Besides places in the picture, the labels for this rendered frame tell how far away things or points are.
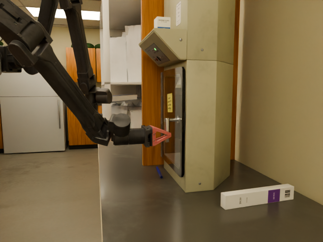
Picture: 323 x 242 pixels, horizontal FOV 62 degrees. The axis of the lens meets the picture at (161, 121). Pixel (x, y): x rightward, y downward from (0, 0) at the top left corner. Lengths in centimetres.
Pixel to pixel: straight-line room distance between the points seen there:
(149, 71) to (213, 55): 40
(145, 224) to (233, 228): 24
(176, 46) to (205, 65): 12
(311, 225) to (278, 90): 56
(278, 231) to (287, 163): 43
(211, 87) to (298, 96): 34
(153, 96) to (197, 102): 38
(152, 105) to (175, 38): 44
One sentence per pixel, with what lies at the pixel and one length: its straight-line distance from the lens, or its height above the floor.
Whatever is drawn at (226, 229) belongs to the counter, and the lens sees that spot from 80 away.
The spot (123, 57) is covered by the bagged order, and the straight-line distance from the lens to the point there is 228.
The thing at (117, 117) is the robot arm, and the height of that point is 122.
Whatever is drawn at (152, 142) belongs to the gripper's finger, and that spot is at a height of 113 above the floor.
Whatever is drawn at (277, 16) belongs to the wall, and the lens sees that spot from 128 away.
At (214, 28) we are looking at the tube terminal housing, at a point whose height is 152.
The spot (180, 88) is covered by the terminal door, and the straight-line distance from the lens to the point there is 96.
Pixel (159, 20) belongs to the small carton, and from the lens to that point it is 103.
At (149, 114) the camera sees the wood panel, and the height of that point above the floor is 119.
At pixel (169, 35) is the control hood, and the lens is 93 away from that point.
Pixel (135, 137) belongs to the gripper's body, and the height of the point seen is 115.
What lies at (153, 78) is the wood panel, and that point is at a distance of 128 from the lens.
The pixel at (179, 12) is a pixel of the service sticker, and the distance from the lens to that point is 106.
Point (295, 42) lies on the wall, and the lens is 116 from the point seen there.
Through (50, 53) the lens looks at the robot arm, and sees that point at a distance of 80.
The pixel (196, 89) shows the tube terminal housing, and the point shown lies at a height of 131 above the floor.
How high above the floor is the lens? 132
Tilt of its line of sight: 7 degrees down
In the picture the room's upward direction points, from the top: straight up
